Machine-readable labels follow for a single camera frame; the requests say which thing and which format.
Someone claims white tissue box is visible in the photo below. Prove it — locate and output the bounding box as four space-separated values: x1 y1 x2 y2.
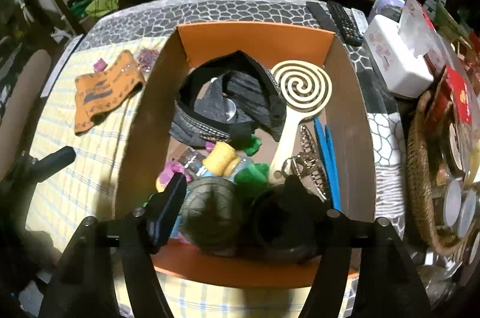
364 14 434 99

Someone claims orange cardboard box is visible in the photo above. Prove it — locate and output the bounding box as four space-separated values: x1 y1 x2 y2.
114 20 377 290

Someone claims black round object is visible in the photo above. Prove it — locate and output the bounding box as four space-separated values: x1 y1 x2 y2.
238 176 329 264

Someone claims small pink roller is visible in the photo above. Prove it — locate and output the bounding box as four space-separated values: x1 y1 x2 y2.
94 58 107 73

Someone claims black grey headband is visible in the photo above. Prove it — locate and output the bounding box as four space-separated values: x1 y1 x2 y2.
169 51 287 150

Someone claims black remote control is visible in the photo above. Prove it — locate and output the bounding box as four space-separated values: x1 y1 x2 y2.
327 1 362 47

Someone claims purple bead bag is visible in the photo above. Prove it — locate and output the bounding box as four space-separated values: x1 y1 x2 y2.
136 47 160 74

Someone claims orange patterned cloth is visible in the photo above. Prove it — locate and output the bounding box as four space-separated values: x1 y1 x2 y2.
74 50 145 135

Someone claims magenta hair roller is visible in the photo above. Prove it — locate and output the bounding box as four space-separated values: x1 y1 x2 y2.
155 160 193 193

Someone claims green hair roller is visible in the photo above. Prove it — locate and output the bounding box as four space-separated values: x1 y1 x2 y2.
233 163 269 197

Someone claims yellow checkered tablecloth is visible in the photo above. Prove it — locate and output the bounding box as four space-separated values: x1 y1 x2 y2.
27 36 310 317

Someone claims wicker basket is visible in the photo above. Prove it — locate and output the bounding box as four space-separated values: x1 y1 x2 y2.
407 91 465 256

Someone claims green compass disc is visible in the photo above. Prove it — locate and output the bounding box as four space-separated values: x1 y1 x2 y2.
179 177 242 257

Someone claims spiral wooden trivet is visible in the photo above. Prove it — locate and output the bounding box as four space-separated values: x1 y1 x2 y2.
268 60 333 186

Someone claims orange hair roller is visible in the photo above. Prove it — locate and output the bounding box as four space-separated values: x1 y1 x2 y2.
202 142 237 176

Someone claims blue plastic stick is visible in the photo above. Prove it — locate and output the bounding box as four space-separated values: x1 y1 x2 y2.
325 125 342 212
313 116 332 189

